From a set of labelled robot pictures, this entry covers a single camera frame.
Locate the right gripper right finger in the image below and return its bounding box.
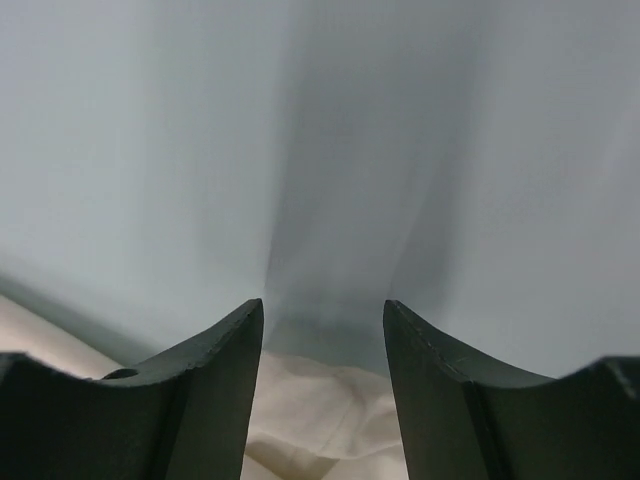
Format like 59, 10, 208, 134
383, 300, 639, 479

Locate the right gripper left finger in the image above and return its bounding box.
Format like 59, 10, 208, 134
1, 299, 264, 479

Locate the cream white t shirt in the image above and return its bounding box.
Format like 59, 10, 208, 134
1, 298, 408, 480

